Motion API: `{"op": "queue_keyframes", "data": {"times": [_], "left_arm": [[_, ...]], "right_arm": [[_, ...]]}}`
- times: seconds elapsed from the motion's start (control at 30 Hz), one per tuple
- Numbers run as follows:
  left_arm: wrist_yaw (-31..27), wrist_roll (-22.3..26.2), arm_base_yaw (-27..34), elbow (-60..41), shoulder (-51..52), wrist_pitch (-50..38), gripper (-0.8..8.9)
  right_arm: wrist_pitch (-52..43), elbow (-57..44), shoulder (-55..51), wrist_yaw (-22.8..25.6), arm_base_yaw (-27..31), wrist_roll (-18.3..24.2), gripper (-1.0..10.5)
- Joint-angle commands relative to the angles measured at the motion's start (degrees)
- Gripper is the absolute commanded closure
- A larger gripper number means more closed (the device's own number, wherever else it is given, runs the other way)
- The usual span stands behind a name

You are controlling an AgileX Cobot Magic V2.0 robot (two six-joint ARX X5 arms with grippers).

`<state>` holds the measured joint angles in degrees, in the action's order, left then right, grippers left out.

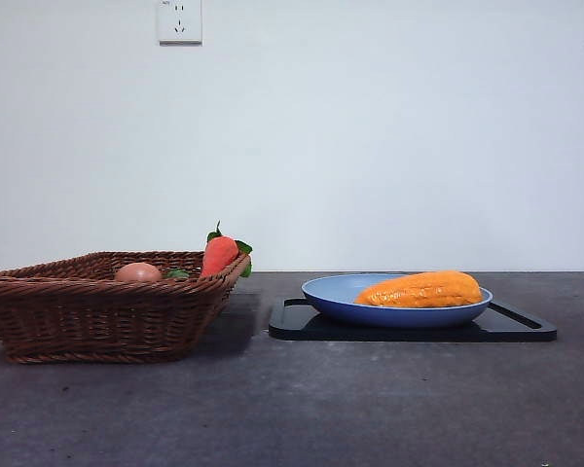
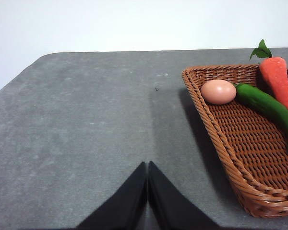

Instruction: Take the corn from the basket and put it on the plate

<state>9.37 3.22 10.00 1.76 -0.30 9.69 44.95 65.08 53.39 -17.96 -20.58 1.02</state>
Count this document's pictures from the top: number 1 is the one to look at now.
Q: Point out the blue round plate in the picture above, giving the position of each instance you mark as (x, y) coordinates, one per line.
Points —
(394, 317)

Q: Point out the orange-yellow corn cob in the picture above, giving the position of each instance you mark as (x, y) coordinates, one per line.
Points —
(418, 292)

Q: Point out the brown wicker basket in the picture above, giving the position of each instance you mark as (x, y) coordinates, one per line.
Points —
(102, 321)

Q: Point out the orange carrot with green leaves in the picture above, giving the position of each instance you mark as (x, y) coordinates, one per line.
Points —
(216, 255)

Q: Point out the black rectangular tray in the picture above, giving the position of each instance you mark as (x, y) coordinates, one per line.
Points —
(292, 332)

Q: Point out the small green leafy vegetable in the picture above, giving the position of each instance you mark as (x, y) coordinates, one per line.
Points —
(177, 274)

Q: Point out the pinkish brown potato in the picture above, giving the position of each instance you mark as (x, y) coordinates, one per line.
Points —
(138, 272)

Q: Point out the white wall power socket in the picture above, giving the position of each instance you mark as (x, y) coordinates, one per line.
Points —
(180, 24)

